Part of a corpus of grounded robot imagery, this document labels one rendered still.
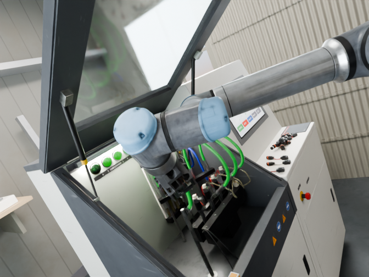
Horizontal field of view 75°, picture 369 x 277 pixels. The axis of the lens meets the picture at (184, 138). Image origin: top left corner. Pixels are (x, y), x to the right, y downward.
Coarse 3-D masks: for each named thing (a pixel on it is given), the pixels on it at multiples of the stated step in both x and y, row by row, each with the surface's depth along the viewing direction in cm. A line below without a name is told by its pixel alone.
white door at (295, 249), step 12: (300, 228) 117; (288, 240) 105; (300, 240) 115; (288, 252) 103; (300, 252) 112; (276, 264) 94; (288, 264) 101; (300, 264) 110; (312, 264) 122; (276, 276) 92; (288, 276) 100; (300, 276) 108; (312, 276) 119
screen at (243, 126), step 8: (232, 80) 156; (248, 112) 154; (256, 112) 160; (264, 112) 167; (232, 120) 139; (240, 120) 144; (248, 120) 150; (256, 120) 156; (264, 120) 163; (232, 128) 137; (240, 128) 141; (248, 128) 147; (256, 128) 153; (240, 136) 138; (248, 136) 144
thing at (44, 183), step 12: (24, 168) 110; (36, 168) 99; (36, 180) 107; (48, 180) 97; (48, 192) 104; (60, 192) 94; (48, 204) 112; (60, 204) 101; (60, 216) 108; (72, 216) 98; (72, 228) 106; (72, 240) 114; (84, 240) 103; (84, 252) 111; (84, 264) 121; (96, 264) 108; (96, 276) 117; (108, 276) 105
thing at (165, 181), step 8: (176, 160) 51; (176, 168) 51; (184, 168) 57; (160, 176) 51; (168, 176) 51; (176, 176) 50; (184, 176) 56; (192, 176) 55; (168, 184) 56; (176, 184) 55; (184, 184) 55; (192, 184) 59; (168, 192) 55; (176, 192) 56; (184, 192) 58
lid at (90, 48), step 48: (48, 0) 44; (96, 0) 52; (144, 0) 62; (192, 0) 79; (48, 48) 51; (96, 48) 63; (144, 48) 79; (192, 48) 106; (48, 96) 61; (96, 96) 79; (144, 96) 108; (48, 144) 76; (96, 144) 104
